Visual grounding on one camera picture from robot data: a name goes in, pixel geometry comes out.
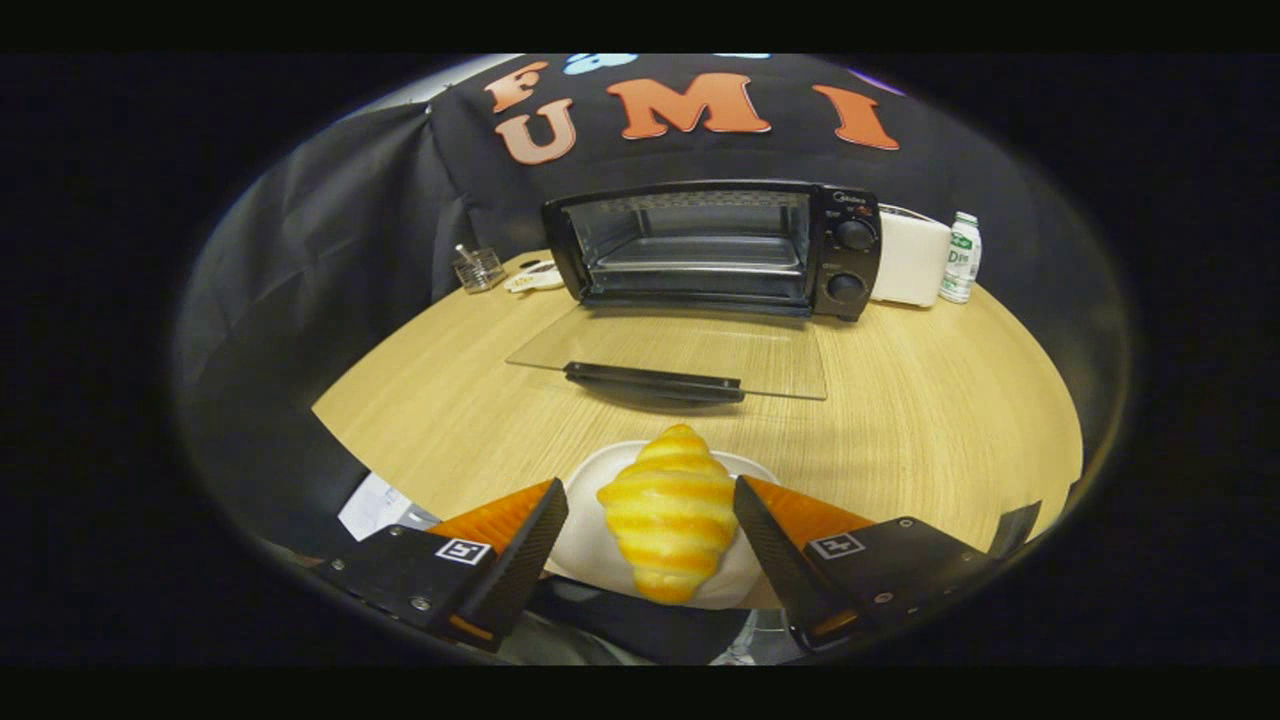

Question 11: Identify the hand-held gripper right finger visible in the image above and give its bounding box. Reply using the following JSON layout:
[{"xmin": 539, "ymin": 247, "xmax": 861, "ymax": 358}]
[{"xmin": 734, "ymin": 475, "xmax": 1001, "ymax": 653}]

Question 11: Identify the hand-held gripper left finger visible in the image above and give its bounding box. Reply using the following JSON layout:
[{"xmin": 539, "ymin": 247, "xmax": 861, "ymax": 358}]
[{"xmin": 315, "ymin": 478, "xmax": 569, "ymax": 653}]

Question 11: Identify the yellow croissant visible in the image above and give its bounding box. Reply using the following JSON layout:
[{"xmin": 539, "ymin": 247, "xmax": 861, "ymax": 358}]
[{"xmin": 597, "ymin": 423, "xmax": 739, "ymax": 606}]

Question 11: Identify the black toaster oven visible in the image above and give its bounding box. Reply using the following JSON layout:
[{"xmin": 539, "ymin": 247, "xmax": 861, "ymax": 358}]
[{"xmin": 505, "ymin": 180, "xmax": 883, "ymax": 406}]

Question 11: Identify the white bread toaster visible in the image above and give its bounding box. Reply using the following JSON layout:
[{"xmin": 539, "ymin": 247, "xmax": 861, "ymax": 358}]
[{"xmin": 870, "ymin": 205, "xmax": 953, "ymax": 308}]

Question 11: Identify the white plate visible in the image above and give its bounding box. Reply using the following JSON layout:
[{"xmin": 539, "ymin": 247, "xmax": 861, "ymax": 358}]
[{"xmin": 545, "ymin": 440, "xmax": 781, "ymax": 611}]

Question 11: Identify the small white flat device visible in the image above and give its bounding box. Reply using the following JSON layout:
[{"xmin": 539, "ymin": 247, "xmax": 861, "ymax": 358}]
[{"xmin": 503, "ymin": 259, "xmax": 565, "ymax": 294}]

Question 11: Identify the small clear glass container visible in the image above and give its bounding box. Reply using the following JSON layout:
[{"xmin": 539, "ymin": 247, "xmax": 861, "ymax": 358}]
[{"xmin": 453, "ymin": 244, "xmax": 507, "ymax": 294}]

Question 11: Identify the white bottle with green label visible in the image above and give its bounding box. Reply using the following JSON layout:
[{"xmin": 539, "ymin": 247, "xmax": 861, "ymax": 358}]
[{"xmin": 938, "ymin": 211, "xmax": 983, "ymax": 305}]

